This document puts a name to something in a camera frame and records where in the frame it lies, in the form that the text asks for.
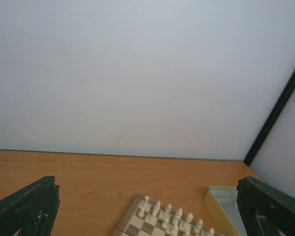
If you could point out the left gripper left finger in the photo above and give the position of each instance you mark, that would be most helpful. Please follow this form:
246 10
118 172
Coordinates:
32 210

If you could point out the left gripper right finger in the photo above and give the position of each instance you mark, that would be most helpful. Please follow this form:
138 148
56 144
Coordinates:
264 210

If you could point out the white chess piece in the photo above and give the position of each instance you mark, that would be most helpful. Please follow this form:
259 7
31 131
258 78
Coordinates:
179 213
189 217
168 209
145 202
199 223
211 232
157 206

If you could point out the silver open tin box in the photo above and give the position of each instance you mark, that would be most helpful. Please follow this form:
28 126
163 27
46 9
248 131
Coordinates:
221 204

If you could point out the wooden chessboard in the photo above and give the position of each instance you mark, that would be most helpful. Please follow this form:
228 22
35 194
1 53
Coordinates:
146 222

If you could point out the black enclosure frame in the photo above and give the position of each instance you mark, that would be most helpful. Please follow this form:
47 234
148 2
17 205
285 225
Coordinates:
214 120

